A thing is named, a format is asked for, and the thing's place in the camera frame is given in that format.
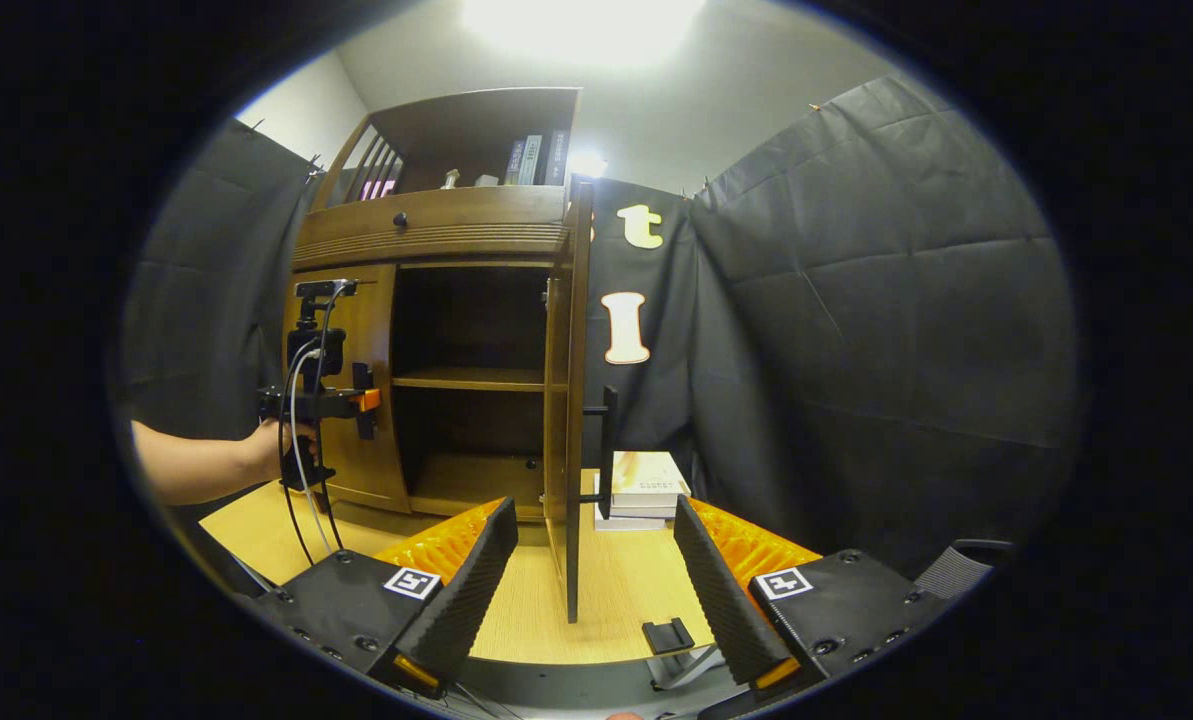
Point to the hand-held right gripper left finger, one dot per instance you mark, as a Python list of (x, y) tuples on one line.
[(461, 610)]

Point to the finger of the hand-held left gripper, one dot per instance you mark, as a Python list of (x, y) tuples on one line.
[(367, 400)]

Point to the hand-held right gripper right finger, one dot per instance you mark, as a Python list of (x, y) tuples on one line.
[(726, 600)]

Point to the wooden shoe cabinet door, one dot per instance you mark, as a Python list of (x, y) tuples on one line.
[(381, 330), (568, 420)]

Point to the wooden double-door shoe cabinet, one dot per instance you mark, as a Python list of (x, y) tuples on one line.
[(471, 378)]

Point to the black table clip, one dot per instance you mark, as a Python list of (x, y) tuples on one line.
[(668, 636)]

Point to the white book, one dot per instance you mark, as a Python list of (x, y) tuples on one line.
[(636, 515)]

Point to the grey ribbed object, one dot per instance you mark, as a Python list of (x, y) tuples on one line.
[(956, 572)]

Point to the black backdrop cloth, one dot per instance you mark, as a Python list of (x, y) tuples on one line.
[(856, 300)]

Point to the long ceiling light panel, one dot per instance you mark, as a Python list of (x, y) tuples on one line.
[(581, 25)]

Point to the grey metal bracket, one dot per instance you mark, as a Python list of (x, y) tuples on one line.
[(696, 668)]

